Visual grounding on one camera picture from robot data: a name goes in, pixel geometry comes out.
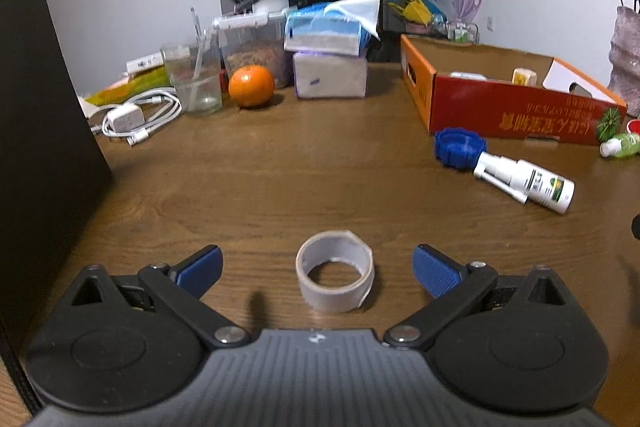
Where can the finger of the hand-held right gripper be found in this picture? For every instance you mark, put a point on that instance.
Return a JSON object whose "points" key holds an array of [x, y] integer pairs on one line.
{"points": [[637, 227]]}

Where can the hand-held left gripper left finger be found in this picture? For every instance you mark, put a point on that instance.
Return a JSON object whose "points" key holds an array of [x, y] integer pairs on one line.
{"points": [[205, 264]]}

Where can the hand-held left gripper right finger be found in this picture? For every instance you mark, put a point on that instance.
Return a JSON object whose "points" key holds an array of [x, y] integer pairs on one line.
{"points": [[435, 272]]}

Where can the red and white lint brush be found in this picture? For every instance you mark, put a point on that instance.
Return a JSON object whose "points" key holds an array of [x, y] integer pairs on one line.
{"points": [[634, 126]]}

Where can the white spray bottle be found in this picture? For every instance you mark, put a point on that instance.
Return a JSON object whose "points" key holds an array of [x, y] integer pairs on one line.
{"points": [[540, 184]]}

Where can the white tape roll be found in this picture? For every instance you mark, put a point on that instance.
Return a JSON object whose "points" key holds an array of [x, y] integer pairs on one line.
{"points": [[330, 299]]}

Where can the red cardboard box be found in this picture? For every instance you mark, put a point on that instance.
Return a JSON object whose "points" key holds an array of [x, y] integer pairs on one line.
{"points": [[500, 112]]}

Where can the cream cube box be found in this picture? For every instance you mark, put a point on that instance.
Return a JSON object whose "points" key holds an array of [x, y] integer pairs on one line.
{"points": [[525, 77]]}

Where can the green spray bottle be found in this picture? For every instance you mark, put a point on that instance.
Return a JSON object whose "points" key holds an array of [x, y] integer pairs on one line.
{"points": [[625, 146]]}

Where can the blue ribbed cap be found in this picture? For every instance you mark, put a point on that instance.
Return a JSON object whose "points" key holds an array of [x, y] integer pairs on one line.
{"points": [[457, 147]]}

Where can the pink ribbed vase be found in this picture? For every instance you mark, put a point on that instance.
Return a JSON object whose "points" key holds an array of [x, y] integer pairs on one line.
{"points": [[627, 62]]}

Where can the clear glass cup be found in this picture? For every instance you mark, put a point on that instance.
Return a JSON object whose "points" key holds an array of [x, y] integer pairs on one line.
{"points": [[192, 99]]}

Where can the white charger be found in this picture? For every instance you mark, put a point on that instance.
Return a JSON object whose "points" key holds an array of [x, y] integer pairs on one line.
{"points": [[125, 117]]}

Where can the orange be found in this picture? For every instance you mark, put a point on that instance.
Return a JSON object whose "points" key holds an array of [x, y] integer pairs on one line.
{"points": [[251, 87]]}

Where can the yellow packet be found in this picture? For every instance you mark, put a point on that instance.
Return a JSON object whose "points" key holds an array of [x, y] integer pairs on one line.
{"points": [[140, 84]]}

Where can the clear straw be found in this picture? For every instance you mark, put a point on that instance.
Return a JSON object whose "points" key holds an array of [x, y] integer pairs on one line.
{"points": [[200, 57]]}

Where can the black paper bag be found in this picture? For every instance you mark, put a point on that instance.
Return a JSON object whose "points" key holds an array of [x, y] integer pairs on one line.
{"points": [[45, 132]]}

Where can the small white carton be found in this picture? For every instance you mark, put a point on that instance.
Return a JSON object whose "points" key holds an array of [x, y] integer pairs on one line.
{"points": [[145, 63]]}

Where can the clear plastic food container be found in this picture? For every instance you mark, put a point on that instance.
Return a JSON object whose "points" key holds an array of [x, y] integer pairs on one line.
{"points": [[255, 54]]}

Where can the rolling cart with bottles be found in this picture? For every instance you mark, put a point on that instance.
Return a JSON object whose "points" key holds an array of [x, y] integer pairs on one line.
{"points": [[460, 32]]}

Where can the white mop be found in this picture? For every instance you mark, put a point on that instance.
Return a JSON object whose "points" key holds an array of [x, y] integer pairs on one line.
{"points": [[195, 22]]}

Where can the blue tissue pack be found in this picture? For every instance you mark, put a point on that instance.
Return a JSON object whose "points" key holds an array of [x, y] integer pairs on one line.
{"points": [[325, 37]]}

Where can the white wall socket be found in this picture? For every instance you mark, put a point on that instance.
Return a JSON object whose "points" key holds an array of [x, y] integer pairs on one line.
{"points": [[490, 24]]}

